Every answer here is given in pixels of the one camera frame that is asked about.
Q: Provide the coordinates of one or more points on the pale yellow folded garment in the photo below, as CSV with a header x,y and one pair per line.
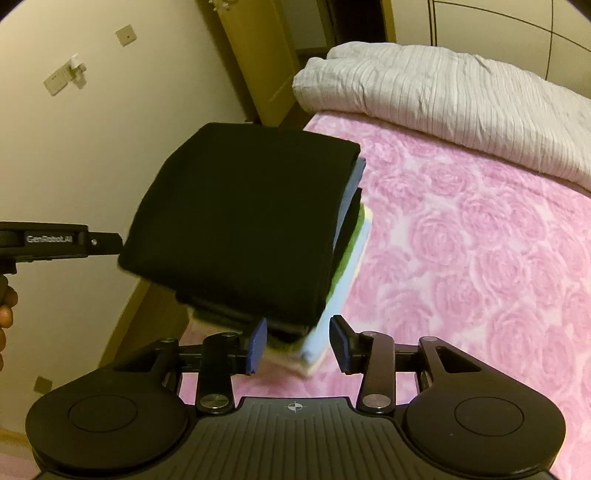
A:
x,y
295,362

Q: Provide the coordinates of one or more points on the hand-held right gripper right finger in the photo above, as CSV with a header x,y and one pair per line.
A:
x,y
340,344

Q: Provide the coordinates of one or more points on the pink floral blanket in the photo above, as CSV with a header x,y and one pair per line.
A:
x,y
461,254

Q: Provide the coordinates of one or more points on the green folded garment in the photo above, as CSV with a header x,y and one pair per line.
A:
x,y
353,244

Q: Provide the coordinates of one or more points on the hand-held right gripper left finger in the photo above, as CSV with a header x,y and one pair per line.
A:
x,y
256,346

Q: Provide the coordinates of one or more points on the black pants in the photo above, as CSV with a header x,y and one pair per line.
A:
x,y
240,221

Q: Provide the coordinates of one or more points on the white striped quilt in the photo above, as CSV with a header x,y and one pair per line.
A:
x,y
438,101

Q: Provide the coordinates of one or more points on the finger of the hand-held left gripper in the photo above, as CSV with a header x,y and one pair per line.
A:
x,y
106,243

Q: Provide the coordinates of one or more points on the wooden door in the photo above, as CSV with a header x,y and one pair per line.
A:
x,y
258,55

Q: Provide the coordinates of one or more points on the black folded garment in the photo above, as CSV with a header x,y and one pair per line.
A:
x,y
348,226

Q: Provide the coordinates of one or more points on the person's left hand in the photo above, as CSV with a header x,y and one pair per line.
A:
x,y
5,309

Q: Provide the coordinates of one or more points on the white plug adapter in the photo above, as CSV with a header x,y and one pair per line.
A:
x,y
77,65

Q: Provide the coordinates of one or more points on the cream wardrobe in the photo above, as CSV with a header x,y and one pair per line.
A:
x,y
485,27

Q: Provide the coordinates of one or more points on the wooden bed frame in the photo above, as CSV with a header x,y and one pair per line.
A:
x,y
138,323

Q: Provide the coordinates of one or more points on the beige wall socket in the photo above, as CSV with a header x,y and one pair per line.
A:
x,y
56,83
43,385

